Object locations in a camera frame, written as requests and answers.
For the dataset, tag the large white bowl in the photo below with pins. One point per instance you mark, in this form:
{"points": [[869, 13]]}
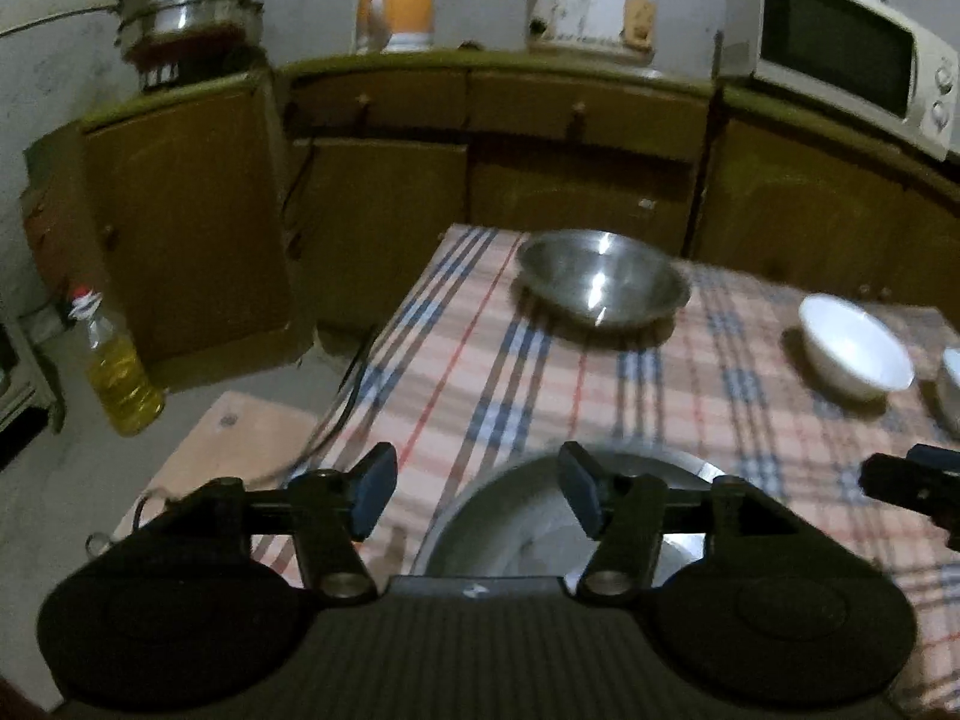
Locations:
{"points": [[851, 345]]}

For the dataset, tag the white microwave oven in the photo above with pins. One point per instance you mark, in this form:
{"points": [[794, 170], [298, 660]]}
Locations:
{"points": [[840, 45]]}

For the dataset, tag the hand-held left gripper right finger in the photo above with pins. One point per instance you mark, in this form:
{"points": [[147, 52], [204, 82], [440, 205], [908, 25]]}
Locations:
{"points": [[585, 487]]}

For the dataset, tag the white rice cooker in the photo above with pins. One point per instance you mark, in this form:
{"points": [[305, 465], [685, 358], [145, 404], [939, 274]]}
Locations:
{"points": [[585, 7]]}

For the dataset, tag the small white bowl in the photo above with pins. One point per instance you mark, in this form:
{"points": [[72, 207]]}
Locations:
{"points": [[952, 382]]}

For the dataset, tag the steel bowl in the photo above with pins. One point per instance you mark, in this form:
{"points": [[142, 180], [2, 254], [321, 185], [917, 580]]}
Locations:
{"points": [[600, 277]]}

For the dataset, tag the plaid tablecloth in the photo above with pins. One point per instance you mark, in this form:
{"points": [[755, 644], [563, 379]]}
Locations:
{"points": [[480, 390]]}

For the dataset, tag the steel steamer pot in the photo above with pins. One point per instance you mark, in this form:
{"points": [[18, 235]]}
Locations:
{"points": [[187, 0]]}

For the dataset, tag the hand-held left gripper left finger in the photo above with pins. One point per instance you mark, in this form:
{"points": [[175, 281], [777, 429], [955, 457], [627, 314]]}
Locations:
{"points": [[371, 491]]}

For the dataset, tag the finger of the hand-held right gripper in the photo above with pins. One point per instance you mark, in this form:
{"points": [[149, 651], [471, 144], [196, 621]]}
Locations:
{"points": [[900, 480]]}

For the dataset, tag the metal stove stand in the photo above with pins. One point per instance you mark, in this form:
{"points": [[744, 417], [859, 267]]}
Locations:
{"points": [[30, 390]]}

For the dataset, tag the wooden kitchen cabinet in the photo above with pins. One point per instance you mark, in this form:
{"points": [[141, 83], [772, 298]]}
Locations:
{"points": [[187, 202]]}

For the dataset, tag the large steel plate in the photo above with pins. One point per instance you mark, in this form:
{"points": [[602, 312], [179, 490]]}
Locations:
{"points": [[495, 517]]}

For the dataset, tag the black induction cooker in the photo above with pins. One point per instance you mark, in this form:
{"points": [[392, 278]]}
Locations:
{"points": [[161, 75]]}

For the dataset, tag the cooking oil bottle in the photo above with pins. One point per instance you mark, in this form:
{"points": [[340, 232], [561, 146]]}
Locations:
{"points": [[120, 375]]}

